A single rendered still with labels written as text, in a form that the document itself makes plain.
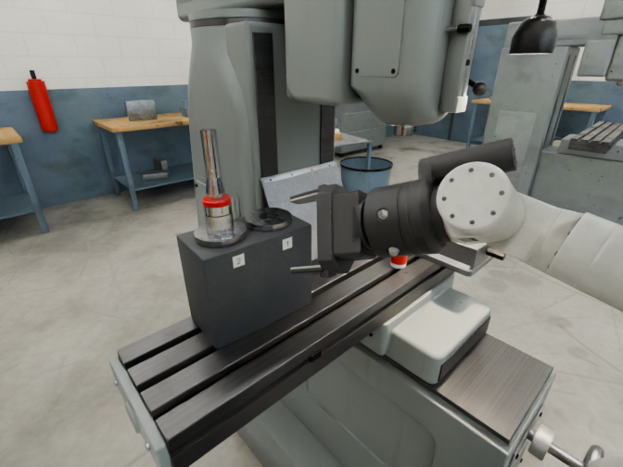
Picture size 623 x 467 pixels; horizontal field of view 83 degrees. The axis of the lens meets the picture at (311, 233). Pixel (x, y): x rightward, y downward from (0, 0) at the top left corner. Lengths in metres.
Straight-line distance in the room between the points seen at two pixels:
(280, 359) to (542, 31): 0.73
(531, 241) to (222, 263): 0.43
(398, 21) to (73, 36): 4.25
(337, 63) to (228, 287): 0.52
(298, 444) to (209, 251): 1.01
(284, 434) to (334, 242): 1.12
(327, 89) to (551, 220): 0.57
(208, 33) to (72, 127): 3.72
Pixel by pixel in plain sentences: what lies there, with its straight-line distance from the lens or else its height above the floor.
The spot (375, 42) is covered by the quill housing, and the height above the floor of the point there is 1.47.
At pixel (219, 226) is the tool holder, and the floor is 1.18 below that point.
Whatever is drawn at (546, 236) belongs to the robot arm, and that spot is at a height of 1.27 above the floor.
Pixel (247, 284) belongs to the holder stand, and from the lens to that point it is 0.63.
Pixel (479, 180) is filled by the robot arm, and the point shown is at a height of 1.33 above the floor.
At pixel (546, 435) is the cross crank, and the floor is 0.70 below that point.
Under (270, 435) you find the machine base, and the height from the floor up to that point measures 0.19.
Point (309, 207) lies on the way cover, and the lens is 1.13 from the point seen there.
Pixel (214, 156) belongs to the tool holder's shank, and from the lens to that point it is 0.58.
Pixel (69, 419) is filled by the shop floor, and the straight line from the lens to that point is 2.07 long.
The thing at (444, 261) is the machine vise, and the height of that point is 0.98.
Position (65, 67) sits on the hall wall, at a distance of 4.75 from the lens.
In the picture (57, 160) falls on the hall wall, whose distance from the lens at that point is 4.78.
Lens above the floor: 1.43
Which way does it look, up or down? 26 degrees down
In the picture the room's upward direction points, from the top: straight up
